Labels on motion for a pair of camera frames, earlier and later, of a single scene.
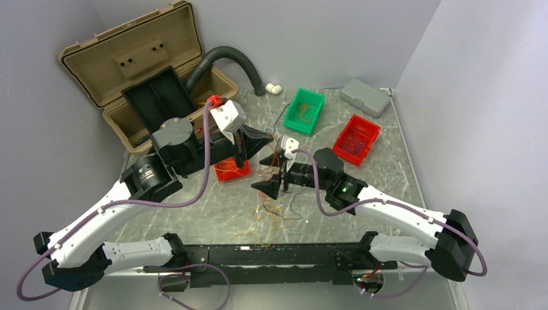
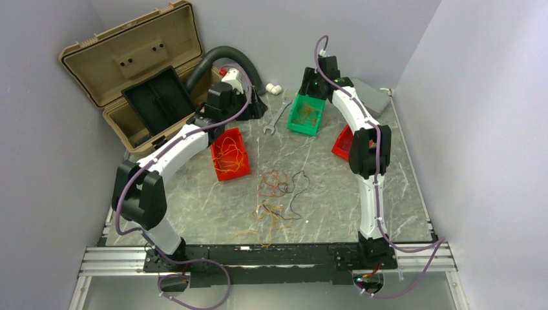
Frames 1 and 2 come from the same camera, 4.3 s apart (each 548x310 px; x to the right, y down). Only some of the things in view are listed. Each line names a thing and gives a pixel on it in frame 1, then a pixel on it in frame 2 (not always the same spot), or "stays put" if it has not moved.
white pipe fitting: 274,90 stays put
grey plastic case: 366,97 stays put
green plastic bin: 303,110 stays put
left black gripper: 248,141 → 254,110
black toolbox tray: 159,98 stays put
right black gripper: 271,186 → 309,76
